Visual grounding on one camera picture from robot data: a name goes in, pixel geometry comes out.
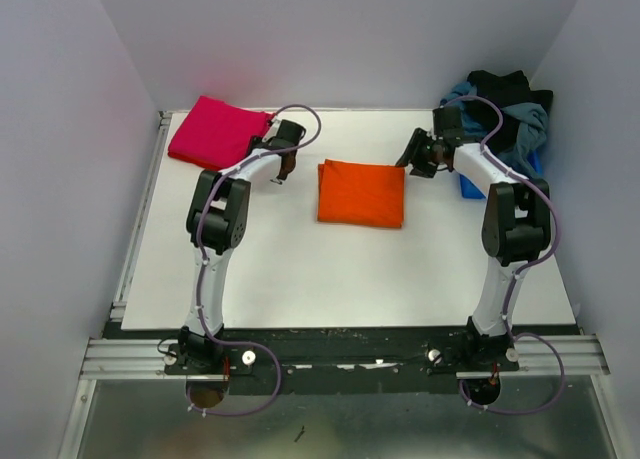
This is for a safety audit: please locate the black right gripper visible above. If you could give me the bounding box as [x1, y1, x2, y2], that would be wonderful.
[395, 128, 443, 180]

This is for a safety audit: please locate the pink t-shirt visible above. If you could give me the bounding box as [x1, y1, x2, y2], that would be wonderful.
[168, 96, 274, 169]

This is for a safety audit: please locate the orange t-shirt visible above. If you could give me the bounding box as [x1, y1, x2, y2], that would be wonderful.
[317, 159, 405, 229]

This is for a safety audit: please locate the red t-shirt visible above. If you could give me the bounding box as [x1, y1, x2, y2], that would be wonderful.
[167, 151, 223, 171]

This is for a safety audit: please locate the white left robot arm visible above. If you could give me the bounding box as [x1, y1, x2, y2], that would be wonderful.
[177, 120, 306, 374]

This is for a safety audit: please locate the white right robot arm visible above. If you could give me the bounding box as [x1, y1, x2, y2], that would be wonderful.
[396, 106, 552, 371]

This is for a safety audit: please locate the blue plastic bin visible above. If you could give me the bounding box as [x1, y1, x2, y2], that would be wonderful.
[458, 151, 543, 200]

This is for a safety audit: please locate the black crumpled t-shirt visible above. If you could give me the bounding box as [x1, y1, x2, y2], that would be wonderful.
[467, 70, 554, 155]

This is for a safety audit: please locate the grey-blue crumpled t-shirt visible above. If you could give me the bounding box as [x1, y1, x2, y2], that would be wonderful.
[440, 81, 549, 178]

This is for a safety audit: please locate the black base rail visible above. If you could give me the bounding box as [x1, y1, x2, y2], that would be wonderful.
[164, 326, 521, 396]

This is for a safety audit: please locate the aluminium frame rail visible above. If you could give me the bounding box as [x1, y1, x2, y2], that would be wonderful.
[80, 335, 610, 381]

